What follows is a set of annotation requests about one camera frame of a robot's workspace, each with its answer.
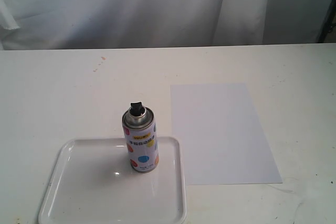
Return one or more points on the white dotted spray paint can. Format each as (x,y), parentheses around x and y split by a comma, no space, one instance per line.
(139,128)

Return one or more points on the white paper sheet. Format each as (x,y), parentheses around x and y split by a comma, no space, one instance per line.
(221,136)

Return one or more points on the white plastic tray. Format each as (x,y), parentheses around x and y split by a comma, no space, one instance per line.
(93,182)

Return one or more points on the white backdrop curtain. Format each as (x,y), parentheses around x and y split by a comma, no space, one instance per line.
(95,24)

